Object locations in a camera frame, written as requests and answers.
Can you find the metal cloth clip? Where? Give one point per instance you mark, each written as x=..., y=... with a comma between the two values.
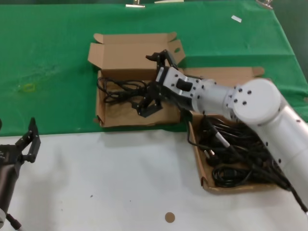
x=264, y=4

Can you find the open cardboard box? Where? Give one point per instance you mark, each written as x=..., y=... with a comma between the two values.
x=204, y=168
x=134, y=48

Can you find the white tape piece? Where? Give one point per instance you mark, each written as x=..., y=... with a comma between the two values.
x=236, y=19

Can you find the brown cardboard disc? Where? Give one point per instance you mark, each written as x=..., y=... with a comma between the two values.
x=169, y=217

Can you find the green tablecloth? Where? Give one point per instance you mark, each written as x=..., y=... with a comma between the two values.
x=48, y=48

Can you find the pale flat strip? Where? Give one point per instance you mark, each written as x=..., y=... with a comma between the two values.
x=168, y=1

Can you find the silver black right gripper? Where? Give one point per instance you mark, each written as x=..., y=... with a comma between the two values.
x=173, y=79

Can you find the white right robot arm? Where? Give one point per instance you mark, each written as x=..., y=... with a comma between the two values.
x=260, y=101

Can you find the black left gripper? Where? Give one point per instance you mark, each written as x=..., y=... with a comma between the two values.
x=9, y=156

